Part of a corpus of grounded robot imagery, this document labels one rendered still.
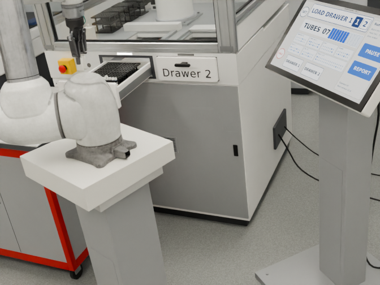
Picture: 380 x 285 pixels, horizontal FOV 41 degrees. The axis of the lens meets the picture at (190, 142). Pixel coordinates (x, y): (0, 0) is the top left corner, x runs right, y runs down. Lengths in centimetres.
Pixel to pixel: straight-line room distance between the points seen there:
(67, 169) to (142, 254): 45
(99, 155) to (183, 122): 82
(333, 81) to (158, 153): 62
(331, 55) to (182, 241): 131
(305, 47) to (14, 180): 133
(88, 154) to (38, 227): 79
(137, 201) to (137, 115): 81
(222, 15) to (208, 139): 61
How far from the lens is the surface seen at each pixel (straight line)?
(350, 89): 161
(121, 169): 162
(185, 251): 255
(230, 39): 217
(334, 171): 195
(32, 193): 229
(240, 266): 243
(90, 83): 161
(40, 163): 176
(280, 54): 191
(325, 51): 176
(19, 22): 164
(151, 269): 198
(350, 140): 185
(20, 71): 164
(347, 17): 177
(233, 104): 227
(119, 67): 236
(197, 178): 255
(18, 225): 249
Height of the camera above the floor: 163
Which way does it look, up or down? 28 degrees down
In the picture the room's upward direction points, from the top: 8 degrees counter-clockwise
